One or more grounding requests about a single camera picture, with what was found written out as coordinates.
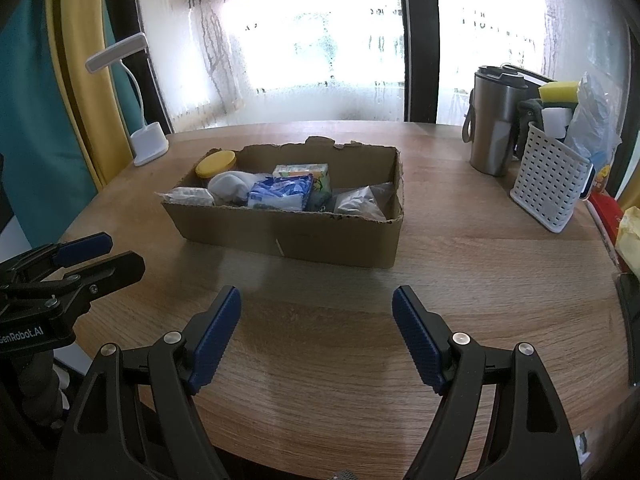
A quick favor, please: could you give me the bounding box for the crumpled yellow wrapper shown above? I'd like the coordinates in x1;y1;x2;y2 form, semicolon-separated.
615;207;640;278

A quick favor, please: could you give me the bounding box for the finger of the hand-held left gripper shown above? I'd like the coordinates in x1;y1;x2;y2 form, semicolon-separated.
0;232;113;282
0;251;146;322

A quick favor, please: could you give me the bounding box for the red box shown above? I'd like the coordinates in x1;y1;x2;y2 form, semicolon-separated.
587;192;622;261

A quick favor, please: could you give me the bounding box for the clear plastic bag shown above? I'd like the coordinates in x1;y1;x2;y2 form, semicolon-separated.
565;72;623;171

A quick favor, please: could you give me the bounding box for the yellow curtain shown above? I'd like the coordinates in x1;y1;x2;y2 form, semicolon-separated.
47;0;133;188

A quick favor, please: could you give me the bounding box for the dark grey scrubber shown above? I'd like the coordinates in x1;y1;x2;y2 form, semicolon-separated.
516;99;544;158

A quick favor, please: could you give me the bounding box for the white sponge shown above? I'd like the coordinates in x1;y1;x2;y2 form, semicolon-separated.
542;107;573;137

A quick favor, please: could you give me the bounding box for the red can with yellow lid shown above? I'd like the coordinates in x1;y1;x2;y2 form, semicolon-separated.
195;150;237;180

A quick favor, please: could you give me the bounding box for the teal curtain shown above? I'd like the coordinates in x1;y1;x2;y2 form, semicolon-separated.
0;0;143;256

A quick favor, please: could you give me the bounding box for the clear snack zip bag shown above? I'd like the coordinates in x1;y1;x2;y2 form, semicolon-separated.
331;182;396;222

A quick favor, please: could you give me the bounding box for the white towel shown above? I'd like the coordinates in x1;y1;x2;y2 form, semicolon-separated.
207;171;251;206

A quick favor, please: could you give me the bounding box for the chick print tissue pack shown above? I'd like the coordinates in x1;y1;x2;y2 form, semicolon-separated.
272;162;332;192

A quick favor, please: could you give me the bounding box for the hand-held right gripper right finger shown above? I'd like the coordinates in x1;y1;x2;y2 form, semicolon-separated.
391;285;583;480

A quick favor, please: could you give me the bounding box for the cartoon print package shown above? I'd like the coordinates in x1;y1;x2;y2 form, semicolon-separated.
594;162;614;194

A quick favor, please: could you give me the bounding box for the cardboard box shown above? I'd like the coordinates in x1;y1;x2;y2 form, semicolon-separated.
160;136;405;269

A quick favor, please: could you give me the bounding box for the white perforated basket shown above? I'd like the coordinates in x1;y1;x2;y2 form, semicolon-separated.
510;121;593;233

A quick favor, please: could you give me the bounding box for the steel tumbler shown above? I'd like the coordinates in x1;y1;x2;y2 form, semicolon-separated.
462;65;523;177

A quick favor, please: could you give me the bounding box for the white desk lamp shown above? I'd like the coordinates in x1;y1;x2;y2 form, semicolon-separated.
85;32;169;167

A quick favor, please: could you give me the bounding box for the black window frame post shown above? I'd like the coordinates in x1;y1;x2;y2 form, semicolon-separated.
396;0;440;123

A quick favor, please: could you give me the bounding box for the blue tissue pack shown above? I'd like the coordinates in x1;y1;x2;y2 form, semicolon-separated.
247;174;315;211

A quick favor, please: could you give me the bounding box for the bag of cotton swabs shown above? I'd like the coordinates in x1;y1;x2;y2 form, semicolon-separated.
155;187;216;207

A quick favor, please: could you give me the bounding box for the yellow sponge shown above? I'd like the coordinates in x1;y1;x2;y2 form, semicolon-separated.
538;81;581;106

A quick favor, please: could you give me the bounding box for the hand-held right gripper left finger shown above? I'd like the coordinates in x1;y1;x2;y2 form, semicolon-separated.
52;285;242;480

